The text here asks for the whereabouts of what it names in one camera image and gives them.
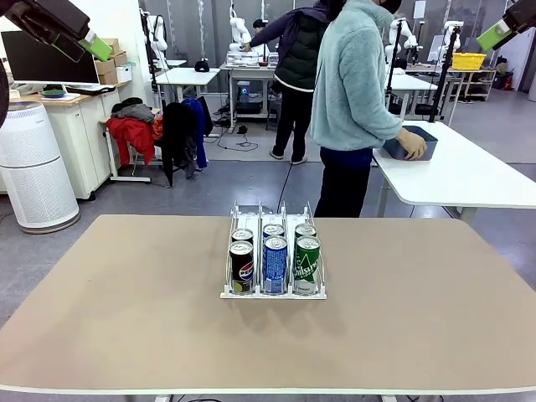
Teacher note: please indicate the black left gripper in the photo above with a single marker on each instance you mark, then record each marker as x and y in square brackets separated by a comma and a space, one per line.
[46, 14]

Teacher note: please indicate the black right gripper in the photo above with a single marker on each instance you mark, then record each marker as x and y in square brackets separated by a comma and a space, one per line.
[523, 14]

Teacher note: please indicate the blue plastic bin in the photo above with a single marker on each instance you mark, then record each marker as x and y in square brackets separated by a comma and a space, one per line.
[429, 146]

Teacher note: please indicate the person's right forearm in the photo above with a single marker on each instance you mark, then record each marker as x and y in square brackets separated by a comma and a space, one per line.
[385, 123]

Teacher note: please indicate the white lab robot arm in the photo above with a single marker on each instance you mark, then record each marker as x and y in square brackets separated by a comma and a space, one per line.
[157, 37]
[404, 37]
[452, 37]
[239, 29]

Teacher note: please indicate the white can dispenser rack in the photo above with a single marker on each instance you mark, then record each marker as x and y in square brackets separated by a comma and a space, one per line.
[274, 296]

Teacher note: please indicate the person's right hand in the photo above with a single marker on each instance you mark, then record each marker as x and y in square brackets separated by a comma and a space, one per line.
[414, 144]

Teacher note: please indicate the brown cardboard box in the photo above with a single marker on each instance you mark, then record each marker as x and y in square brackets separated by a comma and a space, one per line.
[108, 77]
[104, 67]
[116, 43]
[120, 59]

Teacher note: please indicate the yellow plastic crate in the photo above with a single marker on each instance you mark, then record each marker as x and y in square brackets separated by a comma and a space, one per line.
[469, 60]

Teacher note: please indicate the black computer monitor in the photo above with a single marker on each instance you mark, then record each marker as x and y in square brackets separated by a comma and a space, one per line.
[42, 67]

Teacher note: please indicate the wooden shelf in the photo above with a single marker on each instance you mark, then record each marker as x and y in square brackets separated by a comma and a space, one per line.
[481, 79]

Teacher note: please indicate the white black keyboard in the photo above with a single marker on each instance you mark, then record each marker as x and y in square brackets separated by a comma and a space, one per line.
[98, 89]

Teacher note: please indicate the red fire extinguisher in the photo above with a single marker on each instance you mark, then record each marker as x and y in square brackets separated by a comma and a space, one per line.
[507, 80]

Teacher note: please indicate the small white box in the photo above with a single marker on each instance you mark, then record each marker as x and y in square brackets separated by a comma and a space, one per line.
[124, 74]

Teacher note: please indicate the green round dish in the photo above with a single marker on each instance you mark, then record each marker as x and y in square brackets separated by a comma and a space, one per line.
[53, 92]

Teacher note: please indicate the black stand pole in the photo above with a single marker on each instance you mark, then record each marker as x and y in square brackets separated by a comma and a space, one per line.
[444, 75]
[390, 79]

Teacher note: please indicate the white paper sign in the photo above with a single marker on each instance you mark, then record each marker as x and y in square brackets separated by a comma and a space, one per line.
[420, 8]

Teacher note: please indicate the grey garment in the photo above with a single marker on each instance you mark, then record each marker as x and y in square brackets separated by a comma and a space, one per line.
[134, 112]

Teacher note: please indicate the white cabinet with wooden top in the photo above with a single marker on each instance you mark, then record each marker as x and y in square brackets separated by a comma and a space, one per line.
[84, 138]

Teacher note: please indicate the white lab table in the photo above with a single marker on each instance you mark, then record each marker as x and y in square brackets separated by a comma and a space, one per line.
[184, 75]
[412, 84]
[251, 69]

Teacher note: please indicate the black face mask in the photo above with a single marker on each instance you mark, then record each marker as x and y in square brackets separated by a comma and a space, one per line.
[391, 5]

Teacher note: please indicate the orange garment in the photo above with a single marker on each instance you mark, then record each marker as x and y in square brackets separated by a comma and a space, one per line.
[158, 127]

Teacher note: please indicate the black cap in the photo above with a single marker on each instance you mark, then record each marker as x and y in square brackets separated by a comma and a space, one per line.
[202, 66]

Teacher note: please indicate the black jacket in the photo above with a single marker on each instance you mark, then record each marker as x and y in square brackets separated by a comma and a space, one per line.
[178, 125]

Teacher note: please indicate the white air purifier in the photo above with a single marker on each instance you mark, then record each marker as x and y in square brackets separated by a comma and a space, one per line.
[33, 167]

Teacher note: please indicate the large white table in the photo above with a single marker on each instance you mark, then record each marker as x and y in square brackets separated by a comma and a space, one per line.
[460, 176]

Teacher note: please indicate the person in teal fleece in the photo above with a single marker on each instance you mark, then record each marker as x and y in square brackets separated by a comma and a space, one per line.
[347, 84]

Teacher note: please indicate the blue jacket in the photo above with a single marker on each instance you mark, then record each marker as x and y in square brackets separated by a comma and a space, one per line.
[204, 146]

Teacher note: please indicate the desktop computer with light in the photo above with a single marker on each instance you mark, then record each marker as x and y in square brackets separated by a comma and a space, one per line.
[248, 95]

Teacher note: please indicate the person with black hair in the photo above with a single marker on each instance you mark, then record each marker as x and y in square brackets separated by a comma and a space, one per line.
[259, 24]

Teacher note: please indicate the person in dark puffer vest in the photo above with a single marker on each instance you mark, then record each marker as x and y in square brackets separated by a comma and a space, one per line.
[299, 54]

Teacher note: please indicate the blue Pocari Sweat can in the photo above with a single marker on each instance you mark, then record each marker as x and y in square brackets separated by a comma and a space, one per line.
[273, 229]
[275, 264]

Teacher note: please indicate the silver can at top right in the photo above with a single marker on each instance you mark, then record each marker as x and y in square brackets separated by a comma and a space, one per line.
[305, 229]

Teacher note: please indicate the green Chilsung cider can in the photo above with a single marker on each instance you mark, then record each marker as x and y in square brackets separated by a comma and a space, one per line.
[307, 268]

